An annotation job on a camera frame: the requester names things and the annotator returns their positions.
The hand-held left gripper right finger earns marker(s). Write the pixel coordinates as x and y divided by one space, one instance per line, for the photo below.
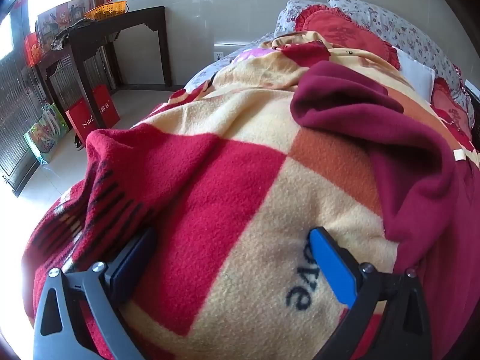
332 266

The dark wooden table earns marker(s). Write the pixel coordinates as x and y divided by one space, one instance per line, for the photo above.
112 26

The printed brown gift box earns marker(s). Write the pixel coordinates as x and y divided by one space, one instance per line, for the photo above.
60 17

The dark cloth on table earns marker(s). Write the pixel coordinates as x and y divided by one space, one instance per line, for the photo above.
69 33

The colourful printed shopping bag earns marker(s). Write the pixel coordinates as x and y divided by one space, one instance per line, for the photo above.
45 135

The red gift box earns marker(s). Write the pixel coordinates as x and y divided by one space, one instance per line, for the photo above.
33 48

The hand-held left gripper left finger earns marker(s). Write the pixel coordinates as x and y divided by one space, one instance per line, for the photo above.
133 258

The metal window grille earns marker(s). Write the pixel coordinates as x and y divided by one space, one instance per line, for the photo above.
18 112

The orange plastic basket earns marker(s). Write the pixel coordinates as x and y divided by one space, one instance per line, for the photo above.
107 10

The red paper bag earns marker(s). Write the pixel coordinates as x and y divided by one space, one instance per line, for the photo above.
107 105
80 120

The checkered red cream fleece blanket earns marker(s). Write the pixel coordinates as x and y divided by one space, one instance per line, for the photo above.
232 165

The maroon fleece garment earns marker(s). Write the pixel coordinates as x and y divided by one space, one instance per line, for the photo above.
412 180

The white wall outlet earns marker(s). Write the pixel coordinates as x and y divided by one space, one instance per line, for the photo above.
218 56

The white pillow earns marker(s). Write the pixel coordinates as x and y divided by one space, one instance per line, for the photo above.
416 73

